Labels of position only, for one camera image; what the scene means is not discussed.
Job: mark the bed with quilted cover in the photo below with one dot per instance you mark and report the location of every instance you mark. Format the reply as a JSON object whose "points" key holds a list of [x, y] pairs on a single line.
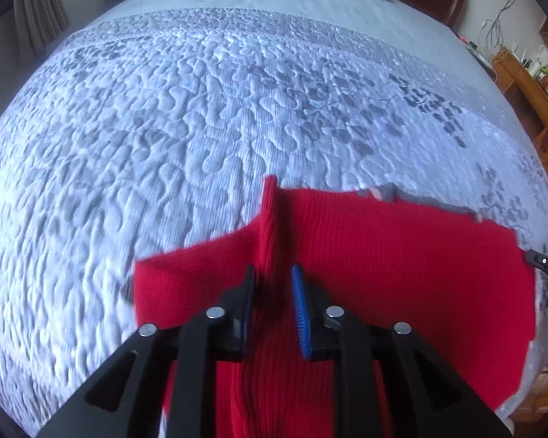
{"points": [[164, 146]]}

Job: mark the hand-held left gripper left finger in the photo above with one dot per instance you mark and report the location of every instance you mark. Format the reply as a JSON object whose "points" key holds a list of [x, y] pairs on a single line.
{"points": [[245, 319]]}

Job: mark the beige curtain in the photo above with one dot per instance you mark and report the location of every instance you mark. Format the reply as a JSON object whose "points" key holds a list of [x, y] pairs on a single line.
{"points": [[41, 13]]}

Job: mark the white router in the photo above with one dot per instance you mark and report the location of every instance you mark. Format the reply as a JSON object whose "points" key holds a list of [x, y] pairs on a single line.
{"points": [[522, 57]]}

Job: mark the light wooden cabinet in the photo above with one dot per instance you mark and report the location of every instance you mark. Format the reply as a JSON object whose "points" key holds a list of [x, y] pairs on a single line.
{"points": [[527, 89]]}

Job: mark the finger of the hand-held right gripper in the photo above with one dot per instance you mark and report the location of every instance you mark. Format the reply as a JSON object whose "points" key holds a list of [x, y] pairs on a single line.
{"points": [[545, 262]]}

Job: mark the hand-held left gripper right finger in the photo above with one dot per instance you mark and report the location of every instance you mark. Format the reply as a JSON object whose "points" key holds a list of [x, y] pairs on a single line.
{"points": [[301, 312]]}

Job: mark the red knitted sweater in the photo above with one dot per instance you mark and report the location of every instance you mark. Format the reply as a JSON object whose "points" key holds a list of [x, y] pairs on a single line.
{"points": [[392, 260]]}

